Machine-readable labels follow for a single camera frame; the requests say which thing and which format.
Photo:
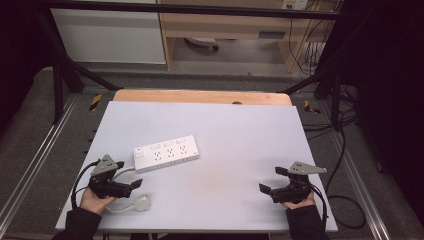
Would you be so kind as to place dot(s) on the wooden table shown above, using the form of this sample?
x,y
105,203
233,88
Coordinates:
x,y
200,97

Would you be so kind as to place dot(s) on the light wooden desk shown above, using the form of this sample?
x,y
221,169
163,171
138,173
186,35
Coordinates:
x,y
226,25

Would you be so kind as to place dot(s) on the aluminium floor rail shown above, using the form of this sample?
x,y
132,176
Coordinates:
x,y
360,186
40,150

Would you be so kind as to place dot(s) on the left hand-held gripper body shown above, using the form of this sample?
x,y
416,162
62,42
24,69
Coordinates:
x,y
103,186

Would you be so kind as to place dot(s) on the person's right hand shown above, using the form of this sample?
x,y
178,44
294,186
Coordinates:
x,y
300,204

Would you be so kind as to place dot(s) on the white cabinet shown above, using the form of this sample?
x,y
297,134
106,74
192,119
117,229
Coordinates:
x,y
106,36

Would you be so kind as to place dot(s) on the white power strip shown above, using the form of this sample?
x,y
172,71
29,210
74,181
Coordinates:
x,y
166,154

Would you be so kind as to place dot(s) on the yellow black floor tape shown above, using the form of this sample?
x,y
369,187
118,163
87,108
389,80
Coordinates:
x,y
310,107
95,102

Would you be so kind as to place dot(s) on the white wall socket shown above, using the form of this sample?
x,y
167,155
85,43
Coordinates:
x,y
295,4

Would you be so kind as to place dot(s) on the white plug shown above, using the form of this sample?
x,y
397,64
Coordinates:
x,y
142,203

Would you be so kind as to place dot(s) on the black metal frame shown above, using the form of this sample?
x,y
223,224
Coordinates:
x,y
200,8

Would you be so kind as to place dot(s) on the chair base with caster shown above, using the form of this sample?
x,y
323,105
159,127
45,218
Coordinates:
x,y
204,41

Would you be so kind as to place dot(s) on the person's left hand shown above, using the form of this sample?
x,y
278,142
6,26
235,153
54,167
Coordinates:
x,y
92,202

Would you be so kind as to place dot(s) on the black curtain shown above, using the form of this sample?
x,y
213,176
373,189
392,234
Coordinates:
x,y
390,83
16,50

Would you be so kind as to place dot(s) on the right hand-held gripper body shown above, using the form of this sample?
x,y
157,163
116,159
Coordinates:
x,y
295,192

